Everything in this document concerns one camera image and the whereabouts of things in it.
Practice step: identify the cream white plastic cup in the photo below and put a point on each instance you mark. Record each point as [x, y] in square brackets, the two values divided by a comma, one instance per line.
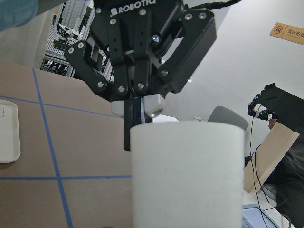
[187, 175]

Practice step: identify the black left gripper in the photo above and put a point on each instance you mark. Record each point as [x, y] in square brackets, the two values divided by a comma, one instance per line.
[124, 25]

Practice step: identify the orange wall sign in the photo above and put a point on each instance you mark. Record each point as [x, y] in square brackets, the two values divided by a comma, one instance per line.
[288, 32]

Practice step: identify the cream plastic tray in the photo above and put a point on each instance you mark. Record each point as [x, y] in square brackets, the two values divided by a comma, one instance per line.
[9, 132]

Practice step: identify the grey office chair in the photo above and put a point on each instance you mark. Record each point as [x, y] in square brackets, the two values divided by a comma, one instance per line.
[224, 115]

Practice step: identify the cardboard box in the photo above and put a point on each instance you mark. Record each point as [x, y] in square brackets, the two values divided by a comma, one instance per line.
[268, 155]

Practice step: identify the aluminium frame rack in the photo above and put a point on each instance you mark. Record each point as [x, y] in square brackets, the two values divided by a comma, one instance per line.
[70, 24]

